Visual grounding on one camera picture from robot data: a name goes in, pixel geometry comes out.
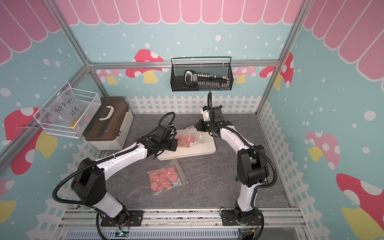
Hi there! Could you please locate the black wire mesh basket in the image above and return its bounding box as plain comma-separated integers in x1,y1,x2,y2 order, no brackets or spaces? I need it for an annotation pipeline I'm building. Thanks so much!
170,57,234,92

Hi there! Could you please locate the socket set in basket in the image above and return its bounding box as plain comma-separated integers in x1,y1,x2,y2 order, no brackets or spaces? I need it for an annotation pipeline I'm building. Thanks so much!
184,71,232,90

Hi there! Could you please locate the ziploc bag of cookies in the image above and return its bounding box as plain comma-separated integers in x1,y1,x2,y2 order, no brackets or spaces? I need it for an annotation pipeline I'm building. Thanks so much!
176,126,203,148
147,159,189,197

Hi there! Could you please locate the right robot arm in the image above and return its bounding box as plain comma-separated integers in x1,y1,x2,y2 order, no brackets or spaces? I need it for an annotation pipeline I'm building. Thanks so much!
195,92,278,225

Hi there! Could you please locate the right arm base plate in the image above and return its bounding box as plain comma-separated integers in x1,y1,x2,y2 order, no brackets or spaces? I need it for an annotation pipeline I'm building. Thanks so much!
219,208,264,227

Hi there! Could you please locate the white rectangular tray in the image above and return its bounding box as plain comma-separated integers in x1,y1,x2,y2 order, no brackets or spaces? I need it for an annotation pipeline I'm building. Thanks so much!
158,132,216,161

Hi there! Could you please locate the white wire basket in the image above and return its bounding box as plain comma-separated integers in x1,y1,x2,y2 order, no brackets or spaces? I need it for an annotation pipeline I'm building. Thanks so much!
34,82,102,139

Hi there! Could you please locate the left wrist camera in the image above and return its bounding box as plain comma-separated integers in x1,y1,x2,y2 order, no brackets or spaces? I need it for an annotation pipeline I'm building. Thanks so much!
155,124,176,141

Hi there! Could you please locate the white toolbox brown lid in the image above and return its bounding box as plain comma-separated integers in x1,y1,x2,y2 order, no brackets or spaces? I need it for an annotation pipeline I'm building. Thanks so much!
83,97,134,151

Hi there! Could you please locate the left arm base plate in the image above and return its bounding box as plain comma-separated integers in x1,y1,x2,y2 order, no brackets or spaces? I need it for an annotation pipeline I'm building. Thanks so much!
101,210,144,227

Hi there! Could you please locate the clear labelled plastic bag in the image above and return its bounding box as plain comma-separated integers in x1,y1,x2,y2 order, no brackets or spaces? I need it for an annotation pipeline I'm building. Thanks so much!
44,89,85,129

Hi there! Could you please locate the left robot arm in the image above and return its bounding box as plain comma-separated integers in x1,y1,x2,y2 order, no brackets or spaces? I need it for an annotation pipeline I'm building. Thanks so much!
52,112,178,226

